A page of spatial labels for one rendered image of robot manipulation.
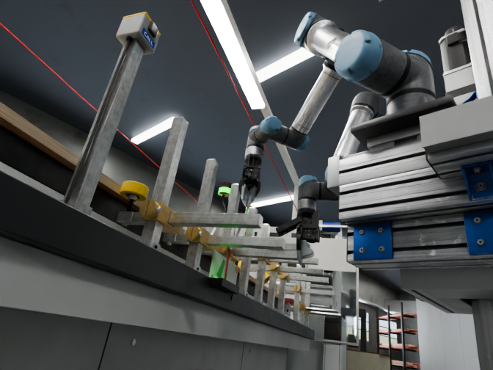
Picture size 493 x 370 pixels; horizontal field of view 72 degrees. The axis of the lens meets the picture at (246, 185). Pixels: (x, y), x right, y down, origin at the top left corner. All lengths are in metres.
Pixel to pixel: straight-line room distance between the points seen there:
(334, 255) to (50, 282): 3.14
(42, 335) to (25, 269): 0.35
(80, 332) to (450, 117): 1.02
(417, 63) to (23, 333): 1.13
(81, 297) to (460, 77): 1.19
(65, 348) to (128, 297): 0.25
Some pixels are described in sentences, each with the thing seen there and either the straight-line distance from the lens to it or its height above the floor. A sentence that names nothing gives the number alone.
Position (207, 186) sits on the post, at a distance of 1.20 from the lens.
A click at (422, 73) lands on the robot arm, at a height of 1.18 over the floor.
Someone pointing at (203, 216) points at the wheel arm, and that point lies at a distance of 0.91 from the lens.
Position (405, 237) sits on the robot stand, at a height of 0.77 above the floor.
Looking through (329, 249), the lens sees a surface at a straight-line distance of 3.65.
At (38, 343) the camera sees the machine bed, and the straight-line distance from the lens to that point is 1.02.
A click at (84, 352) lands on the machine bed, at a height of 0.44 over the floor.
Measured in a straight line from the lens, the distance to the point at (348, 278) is 3.58.
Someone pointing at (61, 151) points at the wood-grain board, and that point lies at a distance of 0.96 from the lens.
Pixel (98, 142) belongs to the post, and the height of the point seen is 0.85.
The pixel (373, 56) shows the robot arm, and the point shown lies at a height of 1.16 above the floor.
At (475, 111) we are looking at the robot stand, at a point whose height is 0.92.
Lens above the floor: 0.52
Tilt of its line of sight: 24 degrees up
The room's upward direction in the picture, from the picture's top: 9 degrees clockwise
